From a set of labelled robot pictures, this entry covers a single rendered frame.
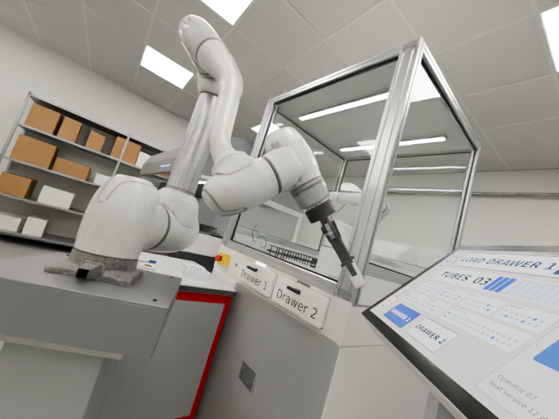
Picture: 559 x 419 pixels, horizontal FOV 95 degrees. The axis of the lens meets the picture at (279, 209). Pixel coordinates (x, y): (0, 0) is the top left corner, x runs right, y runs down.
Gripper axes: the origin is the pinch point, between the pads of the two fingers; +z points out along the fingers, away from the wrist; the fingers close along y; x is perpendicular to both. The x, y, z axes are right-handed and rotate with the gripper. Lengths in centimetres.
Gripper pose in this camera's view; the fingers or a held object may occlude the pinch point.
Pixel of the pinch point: (354, 273)
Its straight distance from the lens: 70.2
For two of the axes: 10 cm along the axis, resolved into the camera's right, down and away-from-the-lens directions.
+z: 4.7, 8.8, -0.1
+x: -8.6, 4.7, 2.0
